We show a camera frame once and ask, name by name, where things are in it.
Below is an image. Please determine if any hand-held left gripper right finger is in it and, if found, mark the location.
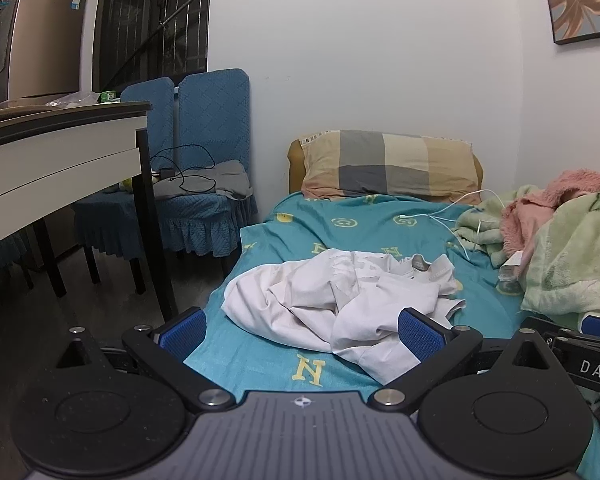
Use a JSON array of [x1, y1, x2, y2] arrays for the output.
[[367, 307, 568, 413]]

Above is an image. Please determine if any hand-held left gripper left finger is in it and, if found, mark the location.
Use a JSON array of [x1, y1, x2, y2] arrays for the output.
[[55, 307, 236, 413]]

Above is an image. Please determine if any white shirt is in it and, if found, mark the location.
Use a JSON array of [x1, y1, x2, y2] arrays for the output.
[[221, 249, 467, 385]]

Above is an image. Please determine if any green fleece blanket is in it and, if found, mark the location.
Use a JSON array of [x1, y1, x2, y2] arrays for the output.
[[452, 185, 600, 331]]

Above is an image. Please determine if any teal printed bed sheet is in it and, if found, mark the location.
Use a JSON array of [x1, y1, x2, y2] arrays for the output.
[[182, 192, 600, 478]]

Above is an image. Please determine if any pink fleece blanket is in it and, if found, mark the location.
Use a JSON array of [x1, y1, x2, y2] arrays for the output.
[[500, 170, 600, 268]]

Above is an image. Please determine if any yellow-green soft toy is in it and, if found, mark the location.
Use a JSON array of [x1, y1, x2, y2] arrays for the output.
[[120, 177, 161, 193]]

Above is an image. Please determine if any grey cloth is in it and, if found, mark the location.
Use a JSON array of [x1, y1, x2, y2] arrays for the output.
[[152, 160, 253, 201]]

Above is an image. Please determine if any plaid pillow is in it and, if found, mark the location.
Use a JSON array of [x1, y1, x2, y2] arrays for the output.
[[300, 130, 481, 201]]

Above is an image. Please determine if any mustard cushion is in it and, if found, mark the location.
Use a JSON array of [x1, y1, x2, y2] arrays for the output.
[[287, 137, 485, 196]]

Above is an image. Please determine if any white and black table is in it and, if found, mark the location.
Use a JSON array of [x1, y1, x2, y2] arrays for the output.
[[0, 101, 178, 321]]

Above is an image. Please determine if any blue covered chair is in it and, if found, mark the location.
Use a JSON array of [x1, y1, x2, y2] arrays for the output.
[[72, 77, 176, 261], [150, 68, 258, 281]]

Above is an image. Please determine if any clear plastic bag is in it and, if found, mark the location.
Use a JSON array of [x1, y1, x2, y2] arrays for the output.
[[45, 91, 101, 108]]

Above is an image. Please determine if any dark barred window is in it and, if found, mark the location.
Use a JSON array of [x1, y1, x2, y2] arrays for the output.
[[92, 0, 213, 91]]

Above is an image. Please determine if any white charging cable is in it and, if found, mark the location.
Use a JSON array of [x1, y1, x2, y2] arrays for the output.
[[392, 189, 506, 261]]

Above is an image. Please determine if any black charger cable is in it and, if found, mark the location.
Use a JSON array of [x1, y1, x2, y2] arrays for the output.
[[150, 145, 218, 193]]

